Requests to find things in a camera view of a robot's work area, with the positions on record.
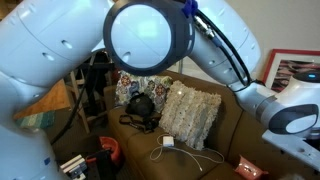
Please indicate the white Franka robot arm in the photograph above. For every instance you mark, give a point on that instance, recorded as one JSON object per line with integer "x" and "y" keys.
{"x": 66, "y": 40}

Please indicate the orange round floor object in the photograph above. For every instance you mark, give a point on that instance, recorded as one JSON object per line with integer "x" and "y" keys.
{"x": 111, "y": 143}

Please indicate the brown leather couch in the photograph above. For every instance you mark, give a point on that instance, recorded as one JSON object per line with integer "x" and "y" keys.
{"x": 233, "y": 133}

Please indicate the floral patterned pillow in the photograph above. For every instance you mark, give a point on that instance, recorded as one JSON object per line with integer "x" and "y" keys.
{"x": 146, "y": 86}

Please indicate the white shaggy pillow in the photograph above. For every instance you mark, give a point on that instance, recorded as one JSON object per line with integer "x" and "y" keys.
{"x": 190, "y": 113}

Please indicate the white power adapter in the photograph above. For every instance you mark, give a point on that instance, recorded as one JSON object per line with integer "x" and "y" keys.
{"x": 168, "y": 141}

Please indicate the black cloth on table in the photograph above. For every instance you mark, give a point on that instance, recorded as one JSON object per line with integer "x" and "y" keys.
{"x": 95, "y": 90}

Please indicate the dark woven rug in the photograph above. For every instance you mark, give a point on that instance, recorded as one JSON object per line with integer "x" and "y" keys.
{"x": 73, "y": 140}

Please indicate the white box stack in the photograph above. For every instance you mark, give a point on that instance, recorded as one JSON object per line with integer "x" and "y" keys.
{"x": 73, "y": 165}

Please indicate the pink tissue packet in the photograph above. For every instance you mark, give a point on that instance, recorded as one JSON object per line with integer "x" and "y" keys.
{"x": 248, "y": 170}

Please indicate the red framed picture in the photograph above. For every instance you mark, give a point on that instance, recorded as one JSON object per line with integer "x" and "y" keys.
{"x": 283, "y": 70}

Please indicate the teal rug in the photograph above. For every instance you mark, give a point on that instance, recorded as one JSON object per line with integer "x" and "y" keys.
{"x": 36, "y": 120}

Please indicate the white fluffy plush toy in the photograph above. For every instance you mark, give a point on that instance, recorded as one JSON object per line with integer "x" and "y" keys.
{"x": 291, "y": 177}

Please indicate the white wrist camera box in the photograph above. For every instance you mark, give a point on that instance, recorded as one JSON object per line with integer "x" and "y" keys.
{"x": 293, "y": 148}

